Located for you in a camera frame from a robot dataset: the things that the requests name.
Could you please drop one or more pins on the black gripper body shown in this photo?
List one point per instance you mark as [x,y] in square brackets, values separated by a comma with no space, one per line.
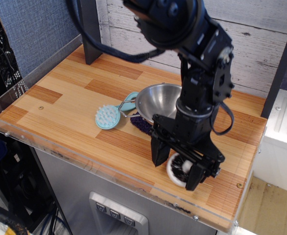
[189,135]

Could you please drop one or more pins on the dark left post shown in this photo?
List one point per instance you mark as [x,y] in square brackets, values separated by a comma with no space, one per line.
[88,17]

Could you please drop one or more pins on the white aluminium block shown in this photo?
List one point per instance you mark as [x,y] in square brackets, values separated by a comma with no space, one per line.
[270,164]

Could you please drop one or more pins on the dark post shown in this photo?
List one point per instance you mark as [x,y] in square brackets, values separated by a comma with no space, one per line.
[275,86]
[88,17]

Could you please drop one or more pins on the steel bowl with handles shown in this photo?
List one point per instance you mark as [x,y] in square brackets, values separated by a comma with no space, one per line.
[158,99]

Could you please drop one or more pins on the black plastic crate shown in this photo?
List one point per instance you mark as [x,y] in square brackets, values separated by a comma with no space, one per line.
[9,71]

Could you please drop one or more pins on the dark right post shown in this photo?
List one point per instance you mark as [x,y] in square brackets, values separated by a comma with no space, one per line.
[275,86]

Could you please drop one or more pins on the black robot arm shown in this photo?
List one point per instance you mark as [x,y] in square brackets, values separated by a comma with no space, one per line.
[206,52]

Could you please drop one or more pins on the purple folded cloth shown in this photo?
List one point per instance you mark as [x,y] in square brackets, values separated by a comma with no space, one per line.
[143,125]

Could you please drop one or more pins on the teal scrub brush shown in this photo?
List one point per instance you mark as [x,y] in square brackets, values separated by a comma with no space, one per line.
[108,116]

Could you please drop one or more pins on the silver button panel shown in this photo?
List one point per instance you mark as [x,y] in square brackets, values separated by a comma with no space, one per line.
[113,218]

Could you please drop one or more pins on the black and white round brush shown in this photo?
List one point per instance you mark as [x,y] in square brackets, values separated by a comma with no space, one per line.
[178,169]

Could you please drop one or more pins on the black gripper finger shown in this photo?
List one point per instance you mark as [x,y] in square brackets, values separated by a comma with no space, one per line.
[159,151]
[198,173]

